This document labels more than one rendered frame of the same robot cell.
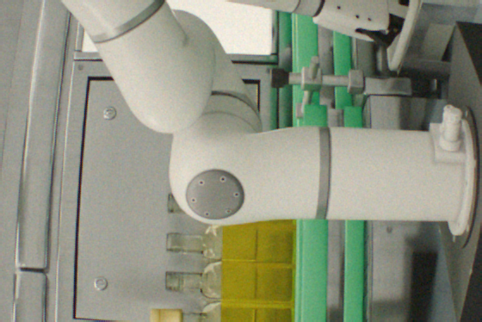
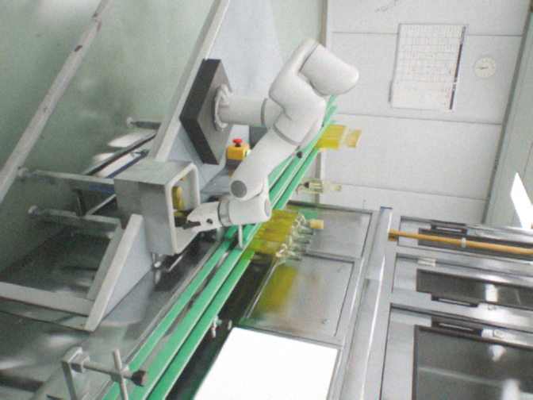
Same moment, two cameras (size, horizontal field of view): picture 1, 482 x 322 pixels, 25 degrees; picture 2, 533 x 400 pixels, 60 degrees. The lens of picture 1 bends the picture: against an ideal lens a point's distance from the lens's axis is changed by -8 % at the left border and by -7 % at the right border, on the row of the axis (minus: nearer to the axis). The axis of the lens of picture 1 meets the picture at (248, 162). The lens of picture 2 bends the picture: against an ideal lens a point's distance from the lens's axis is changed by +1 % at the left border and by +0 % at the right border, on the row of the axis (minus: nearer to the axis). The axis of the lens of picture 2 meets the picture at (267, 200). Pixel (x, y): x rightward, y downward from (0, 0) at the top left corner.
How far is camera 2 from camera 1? 1.99 m
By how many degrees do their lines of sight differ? 84
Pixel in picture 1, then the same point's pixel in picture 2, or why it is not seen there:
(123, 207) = (324, 289)
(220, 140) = not seen: hidden behind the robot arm
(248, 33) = (241, 339)
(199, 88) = not seen: hidden behind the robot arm
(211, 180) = not seen: hidden behind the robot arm
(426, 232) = (220, 184)
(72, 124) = (346, 318)
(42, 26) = (363, 371)
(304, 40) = (226, 268)
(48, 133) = (359, 321)
